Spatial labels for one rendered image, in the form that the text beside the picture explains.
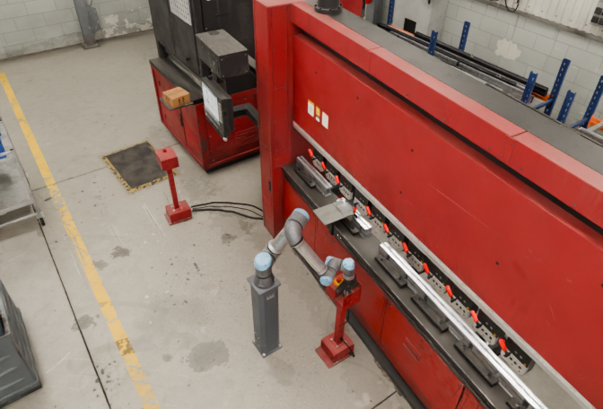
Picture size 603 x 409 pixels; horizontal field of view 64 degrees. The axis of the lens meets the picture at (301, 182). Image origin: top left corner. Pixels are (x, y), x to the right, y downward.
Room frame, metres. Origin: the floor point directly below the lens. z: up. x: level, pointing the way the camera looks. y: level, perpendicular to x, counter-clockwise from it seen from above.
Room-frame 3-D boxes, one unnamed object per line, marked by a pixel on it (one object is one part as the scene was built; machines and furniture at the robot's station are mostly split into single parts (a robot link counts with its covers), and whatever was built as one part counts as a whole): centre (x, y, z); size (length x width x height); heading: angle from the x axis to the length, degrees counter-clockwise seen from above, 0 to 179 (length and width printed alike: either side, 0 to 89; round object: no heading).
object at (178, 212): (3.76, 1.29, 0.41); 0.25 x 0.20 x 0.83; 120
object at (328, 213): (2.73, -0.25, 1.00); 0.26 x 0.18 x 0.01; 120
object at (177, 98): (4.44, 1.31, 1.04); 0.30 x 0.26 x 0.12; 35
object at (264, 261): (2.25, 0.25, 0.94); 0.13 x 0.12 x 0.14; 158
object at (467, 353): (1.56, -1.02, 0.89); 0.30 x 0.05 x 0.03; 30
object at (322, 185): (3.29, -0.10, 0.92); 0.50 x 0.06 x 0.10; 30
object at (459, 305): (1.79, -0.96, 1.18); 0.15 x 0.09 x 0.17; 30
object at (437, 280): (1.96, -0.86, 1.18); 0.15 x 0.09 x 0.17; 30
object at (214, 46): (3.66, 0.66, 1.53); 0.51 x 0.25 x 0.85; 31
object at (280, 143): (3.74, -0.04, 1.15); 0.85 x 0.25 x 2.30; 120
